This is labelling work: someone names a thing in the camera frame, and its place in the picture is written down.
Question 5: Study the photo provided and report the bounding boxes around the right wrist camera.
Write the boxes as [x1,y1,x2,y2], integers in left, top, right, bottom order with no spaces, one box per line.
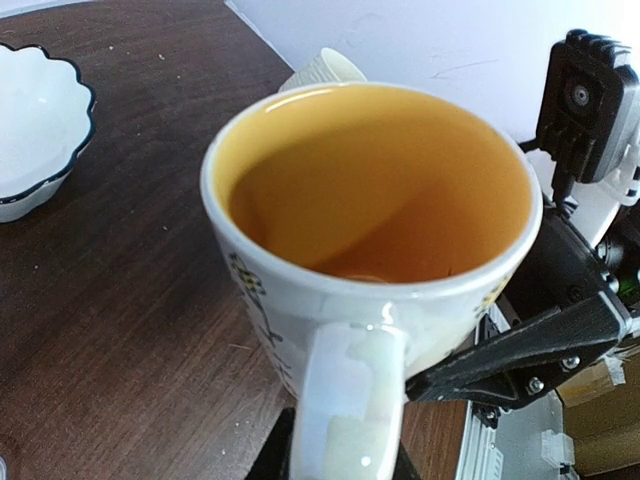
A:
[536,29,639,188]

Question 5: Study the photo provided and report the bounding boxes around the white scalloped bowl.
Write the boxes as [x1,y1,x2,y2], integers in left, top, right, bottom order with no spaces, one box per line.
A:
[1,44,96,223]

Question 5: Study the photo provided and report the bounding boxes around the cream ribbed mug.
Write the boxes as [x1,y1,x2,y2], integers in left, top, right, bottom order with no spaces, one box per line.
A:
[278,47,367,92]

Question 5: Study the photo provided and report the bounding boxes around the floral mug yellow inside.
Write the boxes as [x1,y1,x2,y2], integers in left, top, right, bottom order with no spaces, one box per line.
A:
[200,82,544,480]

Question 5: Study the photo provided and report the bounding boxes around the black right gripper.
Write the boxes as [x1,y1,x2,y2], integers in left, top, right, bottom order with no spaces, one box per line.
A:
[406,206,630,410]

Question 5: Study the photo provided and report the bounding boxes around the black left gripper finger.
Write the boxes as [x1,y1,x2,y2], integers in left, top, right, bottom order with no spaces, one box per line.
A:
[257,407,420,479]

